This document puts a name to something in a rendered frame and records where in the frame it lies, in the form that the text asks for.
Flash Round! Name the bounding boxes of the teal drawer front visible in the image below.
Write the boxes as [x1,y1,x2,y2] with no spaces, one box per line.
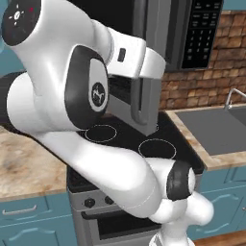
[0,194,55,226]
[198,165,246,194]

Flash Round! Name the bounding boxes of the dark oven door handle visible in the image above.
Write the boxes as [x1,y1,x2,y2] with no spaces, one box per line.
[80,209,128,221]

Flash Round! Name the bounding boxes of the grey oven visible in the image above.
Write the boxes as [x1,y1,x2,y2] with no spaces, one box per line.
[67,172,204,246]

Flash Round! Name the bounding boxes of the teal cupboard door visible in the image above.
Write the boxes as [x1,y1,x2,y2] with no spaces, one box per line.
[186,184,246,241]
[0,214,79,246]

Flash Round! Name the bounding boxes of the black microwave oven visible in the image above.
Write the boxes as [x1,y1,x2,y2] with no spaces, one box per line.
[68,0,225,73]

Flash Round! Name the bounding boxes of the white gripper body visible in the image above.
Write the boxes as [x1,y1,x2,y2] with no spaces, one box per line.
[138,47,167,81]

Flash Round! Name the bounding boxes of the silver tap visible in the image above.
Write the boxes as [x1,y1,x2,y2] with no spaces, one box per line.
[223,87,246,111]

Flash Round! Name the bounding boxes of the grey sink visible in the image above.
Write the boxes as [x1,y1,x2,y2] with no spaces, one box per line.
[174,104,246,157]

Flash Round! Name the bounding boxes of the silver drawer handle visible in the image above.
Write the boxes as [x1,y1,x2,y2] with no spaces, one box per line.
[1,205,38,216]

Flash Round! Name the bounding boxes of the black hob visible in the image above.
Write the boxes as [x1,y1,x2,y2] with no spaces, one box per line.
[66,111,207,194]

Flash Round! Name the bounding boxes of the grey microwave door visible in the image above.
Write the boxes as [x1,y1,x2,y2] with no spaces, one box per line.
[106,0,168,136]

